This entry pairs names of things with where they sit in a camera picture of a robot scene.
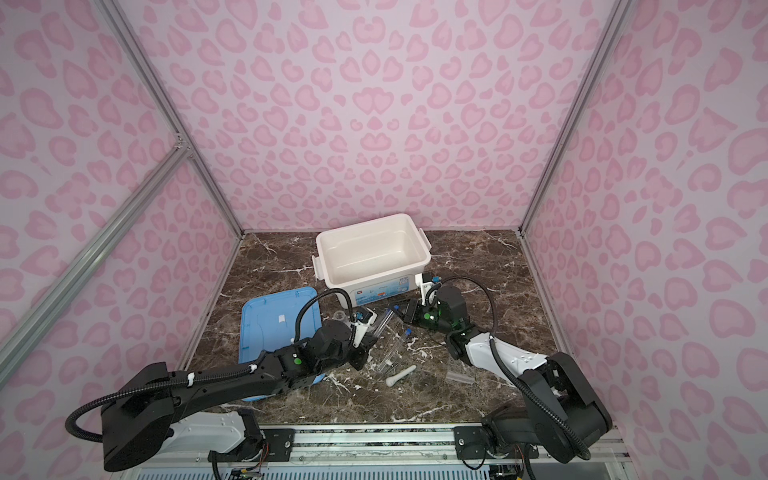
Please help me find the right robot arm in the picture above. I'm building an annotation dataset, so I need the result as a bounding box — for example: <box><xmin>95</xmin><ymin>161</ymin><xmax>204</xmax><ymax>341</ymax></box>
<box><xmin>392</xmin><ymin>280</ymin><xmax>613</xmax><ymax>463</ymax></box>

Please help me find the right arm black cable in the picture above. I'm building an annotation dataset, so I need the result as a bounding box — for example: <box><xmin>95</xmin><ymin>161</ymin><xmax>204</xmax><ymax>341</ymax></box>
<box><xmin>424</xmin><ymin>275</ymin><xmax>592</xmax><ymax>462</ymax></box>

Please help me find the clear plastic test tube rack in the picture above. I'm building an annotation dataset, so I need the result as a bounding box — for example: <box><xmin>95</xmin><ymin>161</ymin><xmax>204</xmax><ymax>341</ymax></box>
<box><xmin>445</xmin><ymin>369</ymin><xmax>475</xmax><ymax>385</ymax></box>

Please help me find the white ceramic pestle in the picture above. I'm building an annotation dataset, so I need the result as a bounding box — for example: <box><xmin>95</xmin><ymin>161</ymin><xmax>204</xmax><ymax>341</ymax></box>
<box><xmin>385</xmin><ymin>365</ymin><xmax>417</xmax><ymax>387</ymax></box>

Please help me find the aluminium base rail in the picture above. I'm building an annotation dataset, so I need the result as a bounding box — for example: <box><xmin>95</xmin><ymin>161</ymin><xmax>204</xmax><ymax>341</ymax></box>
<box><xmin>120</xmin><ymin>424</ymin><xmax>638</xmax><ymax>479</ymax></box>

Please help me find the blue plastic bin lid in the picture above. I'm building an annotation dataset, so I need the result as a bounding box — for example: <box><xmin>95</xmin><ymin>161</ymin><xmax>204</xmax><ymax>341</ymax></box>
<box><xmin>238</xmin><ymin>287</ymin><xmax>317</xmax><ymax>364</ymax></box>

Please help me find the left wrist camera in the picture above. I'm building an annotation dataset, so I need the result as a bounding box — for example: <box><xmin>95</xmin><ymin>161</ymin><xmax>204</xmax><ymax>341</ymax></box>
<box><xmin>351</xmin><ymin>306</ymin><xmax>378</xmax><ymax>349</ymax></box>

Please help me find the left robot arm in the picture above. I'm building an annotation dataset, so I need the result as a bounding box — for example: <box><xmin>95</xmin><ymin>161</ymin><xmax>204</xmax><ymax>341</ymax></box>
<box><xmin>101</xmin><ymin>321</ymin><xmax>377</xmax><ymax>472</ymax></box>

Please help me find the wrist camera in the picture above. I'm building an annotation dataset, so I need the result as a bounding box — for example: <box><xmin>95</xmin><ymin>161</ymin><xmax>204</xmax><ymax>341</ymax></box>
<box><xmin>415</xmin><ymin>273</ymin><xmax>441</xmax><ymax>305</ymax></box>
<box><xmin>351</xmin><ymin>306</ymin><xmax>378</xmax><ymax>349</ymax></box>

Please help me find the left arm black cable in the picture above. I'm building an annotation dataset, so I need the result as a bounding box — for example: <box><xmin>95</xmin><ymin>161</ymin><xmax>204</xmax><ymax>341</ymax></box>
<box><xmin>64</xmin><ymin>288</ymin><xmax>356</xmax><ymax>444</ymax></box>

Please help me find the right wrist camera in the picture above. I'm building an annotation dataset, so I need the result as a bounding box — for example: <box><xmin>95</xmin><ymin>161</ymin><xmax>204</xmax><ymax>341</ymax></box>
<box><xmin>415</xmin><ymin>273</ymin><xmax>441</xmax><ymax>305</ymax></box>

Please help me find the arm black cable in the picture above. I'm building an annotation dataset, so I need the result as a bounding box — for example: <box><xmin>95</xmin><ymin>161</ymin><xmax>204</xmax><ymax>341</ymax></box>
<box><xmin>64</xmin><ymin>288</ymin><xmax>356</xmax><ymax>444</ymax></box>
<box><xmin>424</xmin><ymin>275</ymin><xmax>592</xmax><ymax>462</ymax></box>

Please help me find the white plastic storage bin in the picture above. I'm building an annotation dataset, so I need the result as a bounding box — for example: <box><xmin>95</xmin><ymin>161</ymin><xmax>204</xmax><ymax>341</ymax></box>
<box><xmin>312</xmin><ymin>213</ymin><xmax>432</xmax><ymax>307</ymax></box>

